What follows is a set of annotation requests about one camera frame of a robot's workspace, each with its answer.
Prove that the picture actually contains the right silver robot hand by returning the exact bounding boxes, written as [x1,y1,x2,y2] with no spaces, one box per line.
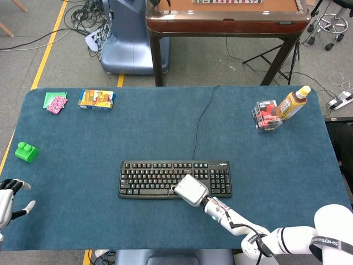
[170,173,210,208]

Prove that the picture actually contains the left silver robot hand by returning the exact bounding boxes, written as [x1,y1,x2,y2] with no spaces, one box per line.
[0,178,36,230]

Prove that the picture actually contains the black computer keyboard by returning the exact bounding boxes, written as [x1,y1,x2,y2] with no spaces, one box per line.
[117,160,233,200]

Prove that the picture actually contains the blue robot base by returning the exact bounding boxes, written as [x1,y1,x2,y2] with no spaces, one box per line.
[114,249,235,265]

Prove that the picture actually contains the green toy block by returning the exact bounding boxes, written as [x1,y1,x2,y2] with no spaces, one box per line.
[14,141,40,163]

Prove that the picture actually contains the blue table cloth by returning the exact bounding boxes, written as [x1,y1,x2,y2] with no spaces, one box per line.
[0,86,352,251]

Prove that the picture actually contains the clear box with red contents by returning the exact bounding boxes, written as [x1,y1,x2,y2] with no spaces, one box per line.
[250,99,284,134]

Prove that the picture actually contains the pink patterned flat packet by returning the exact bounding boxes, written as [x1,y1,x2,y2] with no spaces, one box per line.
[46,96,69,114]

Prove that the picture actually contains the green flat packet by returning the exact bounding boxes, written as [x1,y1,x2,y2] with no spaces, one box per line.
[42,92,68,110]

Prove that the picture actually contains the tea bottle with yellow cap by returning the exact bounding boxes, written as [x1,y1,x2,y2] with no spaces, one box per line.
[275,85,312,121]

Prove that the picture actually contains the blue yellow carton box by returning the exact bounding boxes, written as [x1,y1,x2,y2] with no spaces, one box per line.
[78,89,117,111]

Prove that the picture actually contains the brown mahjong table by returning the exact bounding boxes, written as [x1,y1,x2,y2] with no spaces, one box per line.
[145,0,311,87]

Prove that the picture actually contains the wooden chair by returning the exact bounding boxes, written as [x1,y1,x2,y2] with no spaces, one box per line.
[0,0,28,38]

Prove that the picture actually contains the white power strip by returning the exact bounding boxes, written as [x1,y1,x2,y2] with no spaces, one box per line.
[327,92,353,110]

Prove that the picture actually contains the face-up mahjong tile row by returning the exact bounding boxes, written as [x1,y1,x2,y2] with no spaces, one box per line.
[192,0,263,4]

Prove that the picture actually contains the black keyboard cable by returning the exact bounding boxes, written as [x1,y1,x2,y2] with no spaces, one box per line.
[192,84,221,162]

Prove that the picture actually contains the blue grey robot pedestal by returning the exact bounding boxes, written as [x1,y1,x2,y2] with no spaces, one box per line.
[99,0,170,75]

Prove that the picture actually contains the long black floor cable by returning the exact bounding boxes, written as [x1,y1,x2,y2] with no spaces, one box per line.
[0,27,73,52]

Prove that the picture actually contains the tangled black cable bundle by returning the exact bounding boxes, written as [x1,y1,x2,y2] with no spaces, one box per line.
[65,0,114,57]

